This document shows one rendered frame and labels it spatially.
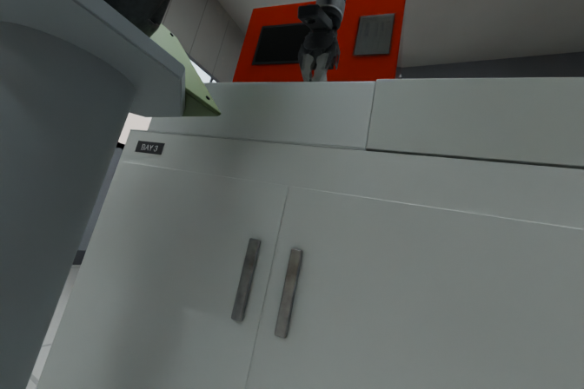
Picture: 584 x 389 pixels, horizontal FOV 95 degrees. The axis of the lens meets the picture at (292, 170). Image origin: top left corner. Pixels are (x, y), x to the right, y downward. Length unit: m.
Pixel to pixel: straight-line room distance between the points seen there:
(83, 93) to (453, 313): 0.56
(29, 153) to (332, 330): 0.45
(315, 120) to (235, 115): 0.19
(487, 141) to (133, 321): 0.73
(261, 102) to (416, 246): 0.42
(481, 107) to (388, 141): 0.16
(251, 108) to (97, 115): 0.32
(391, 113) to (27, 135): 0.51
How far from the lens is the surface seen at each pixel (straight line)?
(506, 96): 0.57
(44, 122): 0.39
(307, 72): 0.66
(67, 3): 0.34
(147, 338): 0.68
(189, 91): 0.47
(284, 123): 0.57
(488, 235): 0.49
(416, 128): 0.52
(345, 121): 0.54
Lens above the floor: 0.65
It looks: 13 degrees up
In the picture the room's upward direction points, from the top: 12 degrees clockwise
